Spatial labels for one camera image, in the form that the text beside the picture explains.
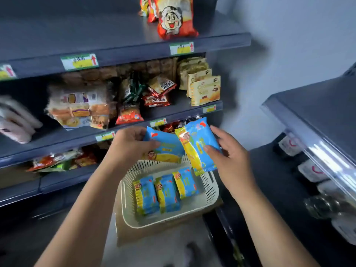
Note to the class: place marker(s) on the person's right hand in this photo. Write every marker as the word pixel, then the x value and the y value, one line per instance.
pixel 235 166

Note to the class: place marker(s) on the person's left hand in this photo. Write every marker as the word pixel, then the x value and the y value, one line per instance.
pixel 126 148

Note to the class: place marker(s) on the person's left thumb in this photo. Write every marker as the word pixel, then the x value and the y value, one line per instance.
pixel 150 146

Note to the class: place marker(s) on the person's right thumb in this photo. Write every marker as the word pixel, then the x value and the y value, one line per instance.
pixel 212 152

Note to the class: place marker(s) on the blue snack packet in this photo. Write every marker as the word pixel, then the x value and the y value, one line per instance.
pixel 185 182
pixel 199 144
pixel 167 147
pixel 146 196
pixel 168 193

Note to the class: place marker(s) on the person's right forearm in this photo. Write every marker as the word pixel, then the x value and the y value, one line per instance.
pixel 269 233

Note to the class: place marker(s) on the person's left forearm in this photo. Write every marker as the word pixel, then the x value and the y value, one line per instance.
pixel 83 219

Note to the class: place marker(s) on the green yellow price label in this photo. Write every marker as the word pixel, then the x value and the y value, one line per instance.
pixel 6 71
pixel 209 108
pixel 182 48
pixel 105 136
pixel 158 122
pixel 79 61

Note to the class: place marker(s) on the dark red snack packets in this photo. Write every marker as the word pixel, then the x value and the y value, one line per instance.
pixel 169 127

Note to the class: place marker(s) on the red orange snack packet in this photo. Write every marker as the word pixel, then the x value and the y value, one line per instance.
pixel 129 114

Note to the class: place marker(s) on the red white snack packet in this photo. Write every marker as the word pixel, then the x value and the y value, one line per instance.
pixel 156 101
pixel 161 86

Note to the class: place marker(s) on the white plastic basket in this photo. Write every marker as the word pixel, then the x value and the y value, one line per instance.
pixel 130 197

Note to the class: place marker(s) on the dark green snack packets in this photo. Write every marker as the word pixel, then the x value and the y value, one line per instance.
pixel 133 87

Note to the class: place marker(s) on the beige biscuit packet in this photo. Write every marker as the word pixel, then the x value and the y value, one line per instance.
pixel 196 75
pixel 189 65
pixel 205 91

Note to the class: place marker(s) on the white packet red mark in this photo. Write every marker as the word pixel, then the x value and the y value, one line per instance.
pixel 313 171
pixel 289 145

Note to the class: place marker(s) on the pile of clear bread packages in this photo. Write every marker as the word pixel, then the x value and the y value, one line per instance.
pixel 79 107

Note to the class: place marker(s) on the brown cardboard box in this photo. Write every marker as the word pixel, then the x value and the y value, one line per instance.
pixel 125 233

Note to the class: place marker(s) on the green flat packet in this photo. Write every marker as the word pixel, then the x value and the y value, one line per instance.
pixel 57 167

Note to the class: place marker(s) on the red orange flat packet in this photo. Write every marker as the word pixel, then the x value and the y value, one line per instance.
pixel 41 163

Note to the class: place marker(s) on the clear plastic bag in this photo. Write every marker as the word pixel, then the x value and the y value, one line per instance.
pixel 322 207

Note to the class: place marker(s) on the dark grey shelf unit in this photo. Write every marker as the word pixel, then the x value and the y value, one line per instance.
pixel 83 33

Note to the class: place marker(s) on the large red cartoon snack bag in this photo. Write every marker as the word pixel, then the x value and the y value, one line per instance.
pixel 173 16

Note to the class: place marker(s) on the pile of white pink packets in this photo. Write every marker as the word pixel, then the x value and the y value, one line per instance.
pixel 15 122

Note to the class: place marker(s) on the yellow red snack bag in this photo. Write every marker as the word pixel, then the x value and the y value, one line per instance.
pixel 143 6

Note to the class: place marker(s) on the grey shelf unit clear rail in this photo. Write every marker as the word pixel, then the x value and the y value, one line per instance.
pixel 328 113

